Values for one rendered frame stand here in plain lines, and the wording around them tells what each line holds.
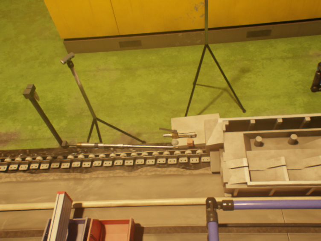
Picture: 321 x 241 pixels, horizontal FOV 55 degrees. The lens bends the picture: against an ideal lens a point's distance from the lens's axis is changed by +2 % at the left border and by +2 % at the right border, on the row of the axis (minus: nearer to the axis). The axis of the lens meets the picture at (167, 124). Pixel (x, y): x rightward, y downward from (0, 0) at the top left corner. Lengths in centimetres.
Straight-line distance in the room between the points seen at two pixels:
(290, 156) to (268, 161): 11
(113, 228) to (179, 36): 257
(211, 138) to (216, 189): 27
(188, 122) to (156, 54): 195
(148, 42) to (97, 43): 61
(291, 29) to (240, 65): 73
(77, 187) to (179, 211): 59
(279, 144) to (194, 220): 59
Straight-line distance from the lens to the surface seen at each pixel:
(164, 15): 353
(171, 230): 158
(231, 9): 354
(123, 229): 160
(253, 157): 156
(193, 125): 183
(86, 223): 152
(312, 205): 103
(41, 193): 187
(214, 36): 370
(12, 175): 204
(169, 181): 168
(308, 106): 314
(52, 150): 198
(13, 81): 397
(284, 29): 382
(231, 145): 156
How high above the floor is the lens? 222
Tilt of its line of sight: 50 degrees down
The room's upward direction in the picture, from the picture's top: 9 degrees counter-clockwise
